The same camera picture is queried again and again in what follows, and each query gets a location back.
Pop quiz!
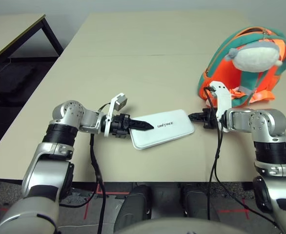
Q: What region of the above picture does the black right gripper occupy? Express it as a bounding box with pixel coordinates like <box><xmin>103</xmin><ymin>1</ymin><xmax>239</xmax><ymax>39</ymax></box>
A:
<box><xmin>188</xmin><ymin>108</ymin><xmax>219</xmax><ymax>130</ymax></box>

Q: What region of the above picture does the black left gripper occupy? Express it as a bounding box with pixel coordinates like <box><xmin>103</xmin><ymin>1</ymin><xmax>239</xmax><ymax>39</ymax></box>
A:
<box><xmin>111</xmin><ymin>113</ymin><xmax>155</xmax><ymax>138</ymax></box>

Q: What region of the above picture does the white Unitree pencil case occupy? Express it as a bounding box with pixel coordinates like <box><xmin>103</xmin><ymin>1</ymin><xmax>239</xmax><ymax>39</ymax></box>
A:
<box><xmin>128</xmin><ymin>109</ymin><xmax>195</xmax><ymax>150</ymax></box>

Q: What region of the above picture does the orange and teal backpack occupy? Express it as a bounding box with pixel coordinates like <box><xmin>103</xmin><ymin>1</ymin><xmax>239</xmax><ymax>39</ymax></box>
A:
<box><xmin>198</xmin><ymin>26</ymin><xmax>286</xmax><ymax>108</ymax></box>

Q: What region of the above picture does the dark grey robot left leg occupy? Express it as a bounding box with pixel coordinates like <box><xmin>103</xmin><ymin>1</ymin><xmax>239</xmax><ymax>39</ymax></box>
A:
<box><xmin>113</xmin><ymin>184</ymin><xmax>153</xmax><ymax>232</ymax></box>

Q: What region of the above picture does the dark grey robot leg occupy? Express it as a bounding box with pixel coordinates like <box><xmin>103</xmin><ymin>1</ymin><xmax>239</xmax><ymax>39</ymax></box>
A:
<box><xmin>182</xmin><ymin>184</ymin><xmax>221</xmax><ymax>221</ymax></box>
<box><xmin>113</xmin><ymin>184</ymin><xmax>153</xmax><ymax>232</ymax></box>

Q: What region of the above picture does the white and grey plush toy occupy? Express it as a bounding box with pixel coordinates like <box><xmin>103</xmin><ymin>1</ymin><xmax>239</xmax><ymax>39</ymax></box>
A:
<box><xmin>225</xmin><ymin>40</ymin><xmax>283</xmax><ymax>73</ymax></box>

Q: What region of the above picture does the dark grey robot right leg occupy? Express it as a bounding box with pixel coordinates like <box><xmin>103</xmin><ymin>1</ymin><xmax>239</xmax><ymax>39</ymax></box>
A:
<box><xmin>182</xmin><ymin>184</ymin><xmax>221</xmax><ymax>221</ymax></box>

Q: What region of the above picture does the grey robot torso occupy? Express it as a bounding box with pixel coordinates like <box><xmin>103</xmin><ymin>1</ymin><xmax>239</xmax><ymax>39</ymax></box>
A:
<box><xmin>113</xmin><ymin>218</ymin><xmax>283</xmax><ymax>234</ymax></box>

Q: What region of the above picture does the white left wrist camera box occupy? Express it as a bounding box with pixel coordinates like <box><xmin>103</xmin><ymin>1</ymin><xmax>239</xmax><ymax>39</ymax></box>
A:
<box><xmin>103</xmin><ymin>92</ymin><xmax>129</xmax><ymax>137</ymax></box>

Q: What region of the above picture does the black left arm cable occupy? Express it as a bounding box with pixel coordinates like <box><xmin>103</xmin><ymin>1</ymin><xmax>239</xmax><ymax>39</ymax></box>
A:
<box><xmin>60</xmin><ymin>134</ymin><xmax>107</xmax><ymax>234</ymax></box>

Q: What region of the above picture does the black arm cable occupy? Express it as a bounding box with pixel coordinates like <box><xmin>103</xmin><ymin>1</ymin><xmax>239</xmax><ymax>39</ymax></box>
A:
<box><xmin>204</xmin><ymin>86</ymin><xmax>280</xmax><ymax>227</ymax></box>
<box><xmin>60</xmin><ymin>134</ymin><xmax>107</xmax><ymax>234</ymax></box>

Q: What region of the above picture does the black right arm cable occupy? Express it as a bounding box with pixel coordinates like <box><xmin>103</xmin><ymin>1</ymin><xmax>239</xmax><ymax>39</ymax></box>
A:
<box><xmin>204</xmin><ymin>86</ymin><xmax>280</xmax><ymax>227</ymax></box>

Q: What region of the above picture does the beige side table black frame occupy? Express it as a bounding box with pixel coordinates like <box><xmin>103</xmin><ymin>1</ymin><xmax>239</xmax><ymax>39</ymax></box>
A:
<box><xmin>0</xmin><ymin>14</ymin><xmax>63</xmax><ymax>81</ymax></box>

